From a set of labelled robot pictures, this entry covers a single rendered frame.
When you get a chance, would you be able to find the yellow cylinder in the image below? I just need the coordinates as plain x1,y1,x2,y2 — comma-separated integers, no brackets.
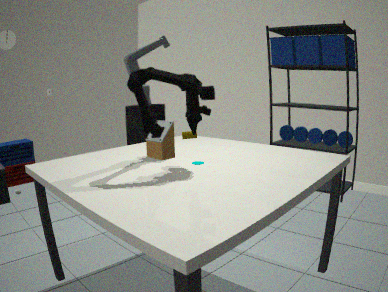
182,131,197,139

